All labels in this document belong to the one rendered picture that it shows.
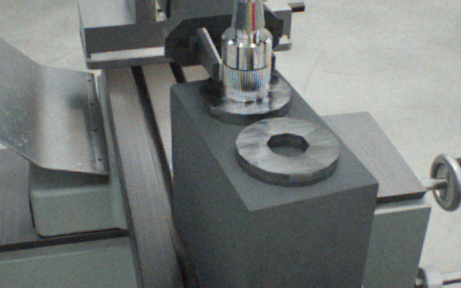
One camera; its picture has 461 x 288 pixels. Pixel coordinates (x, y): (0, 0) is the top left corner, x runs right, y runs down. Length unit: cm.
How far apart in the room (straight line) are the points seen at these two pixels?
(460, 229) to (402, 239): 113
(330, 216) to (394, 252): 73
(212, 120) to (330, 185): 14
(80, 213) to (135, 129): 18
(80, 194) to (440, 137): 198
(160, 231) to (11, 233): 40
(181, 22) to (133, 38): 47
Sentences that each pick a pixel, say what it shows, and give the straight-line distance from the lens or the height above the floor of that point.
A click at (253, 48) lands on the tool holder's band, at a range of 66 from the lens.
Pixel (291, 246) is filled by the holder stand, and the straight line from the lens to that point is 62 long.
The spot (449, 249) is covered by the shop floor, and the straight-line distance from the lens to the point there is 236.
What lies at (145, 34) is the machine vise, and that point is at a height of 99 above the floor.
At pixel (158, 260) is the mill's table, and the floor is 94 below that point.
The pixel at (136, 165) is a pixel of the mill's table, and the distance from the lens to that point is 95.
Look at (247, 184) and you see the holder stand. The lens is 60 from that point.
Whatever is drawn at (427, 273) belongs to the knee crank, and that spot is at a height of 55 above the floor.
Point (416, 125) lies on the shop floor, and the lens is 294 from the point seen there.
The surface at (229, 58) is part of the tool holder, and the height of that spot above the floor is 119.
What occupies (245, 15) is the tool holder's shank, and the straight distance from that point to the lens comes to 66.
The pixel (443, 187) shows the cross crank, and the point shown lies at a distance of 149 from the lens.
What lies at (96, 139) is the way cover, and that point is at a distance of 114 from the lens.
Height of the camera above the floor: 149
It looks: 34 degrees down
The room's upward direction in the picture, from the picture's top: 2 degrees clockwise
